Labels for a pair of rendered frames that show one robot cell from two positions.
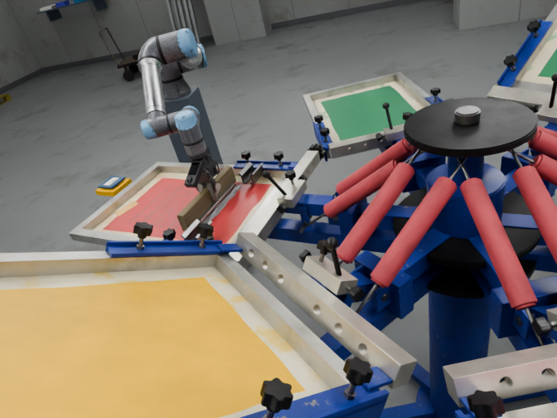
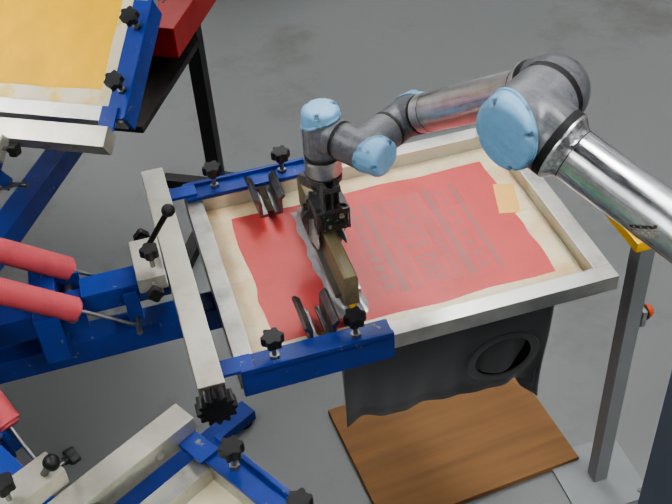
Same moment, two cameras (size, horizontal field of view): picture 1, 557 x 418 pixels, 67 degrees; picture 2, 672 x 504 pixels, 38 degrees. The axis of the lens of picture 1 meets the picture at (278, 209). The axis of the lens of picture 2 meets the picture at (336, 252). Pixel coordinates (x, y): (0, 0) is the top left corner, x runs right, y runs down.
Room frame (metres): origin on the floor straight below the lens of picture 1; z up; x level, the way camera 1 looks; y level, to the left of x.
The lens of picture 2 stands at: (2.53, -0.90, 2.38)
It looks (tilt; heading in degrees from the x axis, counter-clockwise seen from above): 42 degrees down; 133
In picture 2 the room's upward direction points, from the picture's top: 4 degrees counter-clockwise
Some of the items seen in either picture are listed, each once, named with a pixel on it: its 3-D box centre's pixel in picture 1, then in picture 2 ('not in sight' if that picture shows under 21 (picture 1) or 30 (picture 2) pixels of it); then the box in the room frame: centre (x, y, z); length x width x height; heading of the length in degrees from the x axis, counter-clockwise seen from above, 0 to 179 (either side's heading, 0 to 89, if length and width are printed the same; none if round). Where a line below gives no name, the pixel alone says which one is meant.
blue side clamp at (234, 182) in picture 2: not in sight; (250, 187); (1.15, 0.31, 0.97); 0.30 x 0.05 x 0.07; 57
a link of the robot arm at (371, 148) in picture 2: (185, 119); (368, 145); (1.56, 0.26, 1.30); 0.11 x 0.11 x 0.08; 0
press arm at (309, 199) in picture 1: (308, 204); (125, 286); (1.21, -0.11, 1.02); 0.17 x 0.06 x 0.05; 57
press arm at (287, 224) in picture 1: (283, 229); (195, 314); (1.28, 0.00, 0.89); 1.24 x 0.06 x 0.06; 57
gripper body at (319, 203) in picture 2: (203, 165); (326, 197); (1.47, 0.24, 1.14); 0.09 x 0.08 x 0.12; 147
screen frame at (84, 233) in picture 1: (186, 203); (387, 238); (1.52, 0.36, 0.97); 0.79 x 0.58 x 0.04; 57
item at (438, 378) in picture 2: not in sight; (440, 354); (1.70, 0.31, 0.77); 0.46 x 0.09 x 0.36; 57
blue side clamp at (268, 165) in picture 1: (265, 170); (316, 355); (1.62, 0.01, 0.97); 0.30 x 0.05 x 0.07; 57
